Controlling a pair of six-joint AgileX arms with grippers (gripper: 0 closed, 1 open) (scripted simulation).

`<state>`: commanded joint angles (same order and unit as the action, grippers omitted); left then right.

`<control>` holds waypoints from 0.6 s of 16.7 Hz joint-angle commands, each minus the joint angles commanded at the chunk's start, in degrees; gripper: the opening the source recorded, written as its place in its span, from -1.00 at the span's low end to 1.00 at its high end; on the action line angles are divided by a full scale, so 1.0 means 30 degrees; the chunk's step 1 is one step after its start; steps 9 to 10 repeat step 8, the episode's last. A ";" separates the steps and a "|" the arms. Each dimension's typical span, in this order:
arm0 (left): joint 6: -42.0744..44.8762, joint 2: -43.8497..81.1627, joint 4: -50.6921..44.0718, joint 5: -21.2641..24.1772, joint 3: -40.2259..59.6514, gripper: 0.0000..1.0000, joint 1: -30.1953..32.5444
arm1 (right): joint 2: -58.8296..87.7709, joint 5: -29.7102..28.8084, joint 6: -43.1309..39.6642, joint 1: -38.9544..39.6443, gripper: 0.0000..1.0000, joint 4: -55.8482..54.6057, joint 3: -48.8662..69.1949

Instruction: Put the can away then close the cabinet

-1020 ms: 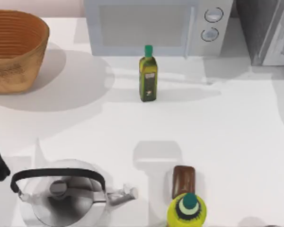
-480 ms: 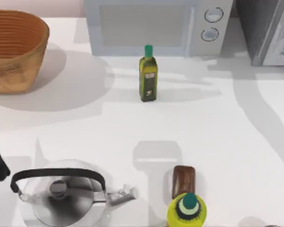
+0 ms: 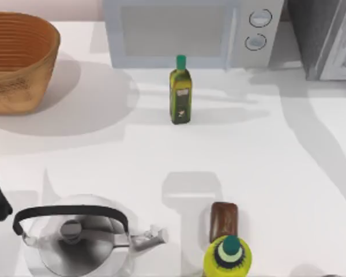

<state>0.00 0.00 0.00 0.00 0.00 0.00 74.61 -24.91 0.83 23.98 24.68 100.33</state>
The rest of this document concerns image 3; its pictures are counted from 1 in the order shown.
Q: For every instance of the brown bread loaf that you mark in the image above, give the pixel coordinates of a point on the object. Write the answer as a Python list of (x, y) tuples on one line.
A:
[(223, 220)]

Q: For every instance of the brown woven basket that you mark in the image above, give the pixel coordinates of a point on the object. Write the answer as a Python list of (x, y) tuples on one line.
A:
[(15, 60)]

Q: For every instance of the dark green oil bottle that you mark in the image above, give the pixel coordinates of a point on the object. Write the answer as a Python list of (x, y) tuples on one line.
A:
[(180, 95)]

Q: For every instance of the pale microwave oven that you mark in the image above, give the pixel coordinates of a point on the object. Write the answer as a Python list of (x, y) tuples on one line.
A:
[(173, 31)]

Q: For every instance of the round microwave knob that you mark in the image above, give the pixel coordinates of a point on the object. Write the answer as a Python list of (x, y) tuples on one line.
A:
[(255, 41), (260, 17)]

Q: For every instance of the yellow-green bottle with green cap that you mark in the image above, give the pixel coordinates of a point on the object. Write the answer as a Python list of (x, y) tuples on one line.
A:
[(227, 256)]

